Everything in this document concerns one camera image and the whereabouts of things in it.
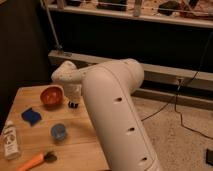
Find black box on floor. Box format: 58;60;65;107
206;149;213;166

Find orange bowl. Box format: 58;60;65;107
40;86;63;107

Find black cable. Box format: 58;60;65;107
140;31;213;141

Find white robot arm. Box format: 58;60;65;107
52;59;163;171

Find white glue bottle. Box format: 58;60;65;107
2;120;21;160

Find black white striped eraser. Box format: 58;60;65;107
68;102;79;108

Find orange handled brush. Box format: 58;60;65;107
16;152;57;171

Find small blue cup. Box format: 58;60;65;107
51;123;66;141

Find metal pole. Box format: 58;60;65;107
43;0;63;52

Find cluttered white shelf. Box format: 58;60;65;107
44;0;213;29

